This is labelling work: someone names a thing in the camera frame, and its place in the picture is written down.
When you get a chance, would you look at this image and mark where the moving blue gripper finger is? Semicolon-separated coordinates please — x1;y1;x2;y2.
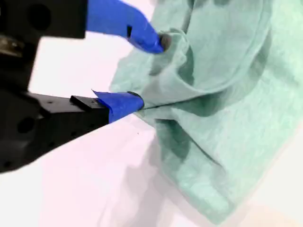
26;0;172;54

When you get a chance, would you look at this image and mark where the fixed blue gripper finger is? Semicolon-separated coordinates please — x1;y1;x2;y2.
0;89;144;175

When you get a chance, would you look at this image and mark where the pale green t-shirt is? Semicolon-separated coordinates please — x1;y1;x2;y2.
110;0;303;225

